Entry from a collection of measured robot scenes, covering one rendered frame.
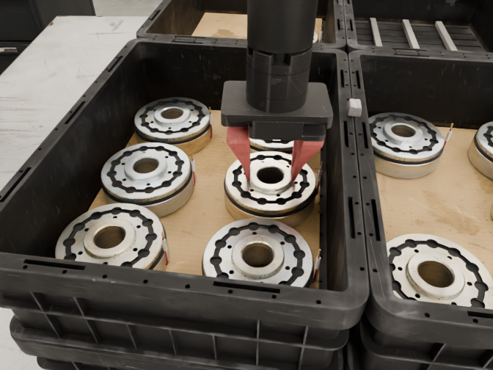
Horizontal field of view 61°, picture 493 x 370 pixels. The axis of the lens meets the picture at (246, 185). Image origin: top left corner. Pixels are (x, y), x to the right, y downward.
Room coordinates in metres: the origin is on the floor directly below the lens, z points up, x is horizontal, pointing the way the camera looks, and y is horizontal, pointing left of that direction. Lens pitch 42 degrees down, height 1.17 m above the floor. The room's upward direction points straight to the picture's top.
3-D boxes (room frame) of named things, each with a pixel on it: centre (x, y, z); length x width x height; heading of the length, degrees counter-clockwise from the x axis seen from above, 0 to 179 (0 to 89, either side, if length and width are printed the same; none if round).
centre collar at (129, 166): (0.37, 0.12, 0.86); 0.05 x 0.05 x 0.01
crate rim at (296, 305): (0.36, 0.04, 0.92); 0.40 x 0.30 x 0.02; 172
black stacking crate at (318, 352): (0.36, 0.04, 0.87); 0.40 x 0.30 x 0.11; 172
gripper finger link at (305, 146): (0.35, -0.04, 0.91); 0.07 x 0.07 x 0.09; 89
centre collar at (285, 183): (0.35, -0.03, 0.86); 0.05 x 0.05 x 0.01
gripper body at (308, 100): (0.35, -0.03, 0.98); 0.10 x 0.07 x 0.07; 89
